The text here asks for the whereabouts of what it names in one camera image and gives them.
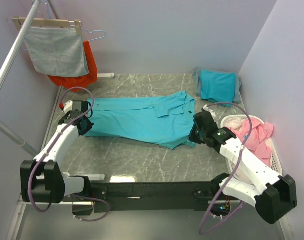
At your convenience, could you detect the turquoise t shirt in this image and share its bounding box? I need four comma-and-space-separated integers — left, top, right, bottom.
86, 91, 196, 150
199, 70, 236, 106

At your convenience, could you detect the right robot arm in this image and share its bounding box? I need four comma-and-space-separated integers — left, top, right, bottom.
188, 111, 298, 224

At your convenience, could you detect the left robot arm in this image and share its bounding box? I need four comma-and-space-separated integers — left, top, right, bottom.
20, 99, 94, 204

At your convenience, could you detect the black base beam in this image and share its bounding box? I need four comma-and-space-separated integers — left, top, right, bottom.
88, 181, 216, 211

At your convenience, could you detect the white rack foot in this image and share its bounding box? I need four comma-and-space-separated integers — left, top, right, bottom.
97, 72, 115, 79

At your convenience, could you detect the folded turquoise t shirt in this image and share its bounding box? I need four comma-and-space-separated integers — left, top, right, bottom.
199, 70, 236, 106

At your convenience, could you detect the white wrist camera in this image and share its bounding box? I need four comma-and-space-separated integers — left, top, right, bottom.
59, 100, 73, 113
202, 104, 216, 118

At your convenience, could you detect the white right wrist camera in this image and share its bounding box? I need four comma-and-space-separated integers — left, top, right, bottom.
202, 104, 216, 118

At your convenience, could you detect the metal clothes rack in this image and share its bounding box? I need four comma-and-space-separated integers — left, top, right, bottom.
0, 0, 60, 157

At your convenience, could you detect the white laundry basket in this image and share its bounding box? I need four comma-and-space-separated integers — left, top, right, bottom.
220, 114, 280, 176

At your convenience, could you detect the wooden clip hanger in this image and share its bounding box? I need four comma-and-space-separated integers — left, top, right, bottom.
11, 16, 82, 35

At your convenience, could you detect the pink t shirt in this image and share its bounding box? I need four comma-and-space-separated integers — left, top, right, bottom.
229, 117, 275, 161

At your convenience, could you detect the orange hanging garment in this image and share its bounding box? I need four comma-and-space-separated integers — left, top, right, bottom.
48, 41, 98, 89

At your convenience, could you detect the grey hanging cloth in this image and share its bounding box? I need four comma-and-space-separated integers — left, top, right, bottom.
24, 27, 89, 78

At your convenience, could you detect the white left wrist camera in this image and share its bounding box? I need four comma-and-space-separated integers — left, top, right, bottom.
59, 100, 73, 113

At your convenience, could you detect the aluminium rail frame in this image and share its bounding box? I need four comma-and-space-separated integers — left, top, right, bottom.
17, 197, 241, 206

